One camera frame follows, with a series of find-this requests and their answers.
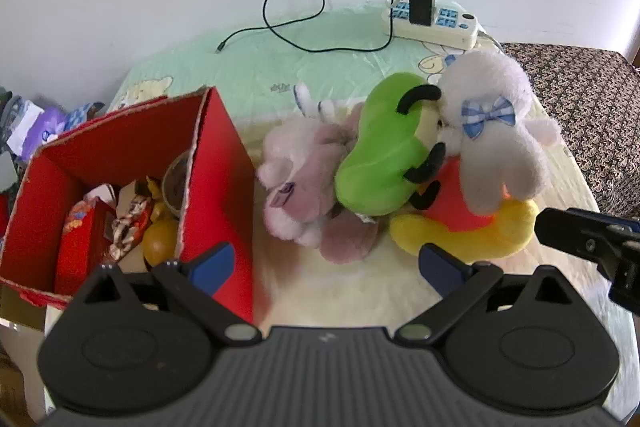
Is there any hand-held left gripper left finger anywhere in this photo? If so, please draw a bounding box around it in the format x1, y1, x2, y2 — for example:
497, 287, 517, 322
70, 243, 262, 349

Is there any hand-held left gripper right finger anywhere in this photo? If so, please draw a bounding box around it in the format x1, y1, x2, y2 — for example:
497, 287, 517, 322
395, 244, 588, 349

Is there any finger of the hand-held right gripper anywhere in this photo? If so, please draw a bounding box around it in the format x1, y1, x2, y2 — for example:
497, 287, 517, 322
534, 207, 640, 304

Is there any yellow plush tiger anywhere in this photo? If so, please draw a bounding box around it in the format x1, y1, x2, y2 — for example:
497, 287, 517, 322
389, 157, 541, 258

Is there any red cardboard box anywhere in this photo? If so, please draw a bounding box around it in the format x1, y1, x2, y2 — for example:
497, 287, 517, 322
0, 87, 273, 325

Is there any white plush bunny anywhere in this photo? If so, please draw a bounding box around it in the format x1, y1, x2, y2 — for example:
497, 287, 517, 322
437, 48, 563, 215

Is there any pink plush rabbit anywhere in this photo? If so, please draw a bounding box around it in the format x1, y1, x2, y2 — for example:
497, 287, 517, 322
256, 82, 381, 265

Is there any green plush toy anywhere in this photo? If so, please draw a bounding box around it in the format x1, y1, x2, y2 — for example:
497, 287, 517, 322
334, 73, 446, 215

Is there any orange fruit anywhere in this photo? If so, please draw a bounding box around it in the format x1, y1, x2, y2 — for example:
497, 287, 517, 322
142, 218, 181, 268

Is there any brown patterned wrapper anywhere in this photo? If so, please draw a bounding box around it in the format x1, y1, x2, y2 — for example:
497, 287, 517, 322
107, 194, 153, 263

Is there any brown patterned cover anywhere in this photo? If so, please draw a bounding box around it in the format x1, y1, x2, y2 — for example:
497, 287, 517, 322
500, 41, 640, 220

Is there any red packet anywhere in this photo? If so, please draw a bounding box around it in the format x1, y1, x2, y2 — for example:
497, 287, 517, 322
54, 199, 118, 298

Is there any brown cardboard carton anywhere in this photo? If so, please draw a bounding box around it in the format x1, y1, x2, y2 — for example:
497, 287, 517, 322
0, 284, 47, 333

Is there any purple tissue pack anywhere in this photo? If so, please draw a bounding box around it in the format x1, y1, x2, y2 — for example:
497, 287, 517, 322
27, 107, 68, 158

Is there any white power strip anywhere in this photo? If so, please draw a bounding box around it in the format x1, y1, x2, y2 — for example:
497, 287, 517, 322
382, 0, 481, 50

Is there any black charger plug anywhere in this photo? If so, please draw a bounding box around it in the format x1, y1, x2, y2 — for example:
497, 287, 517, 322
409, 0, 437, 26

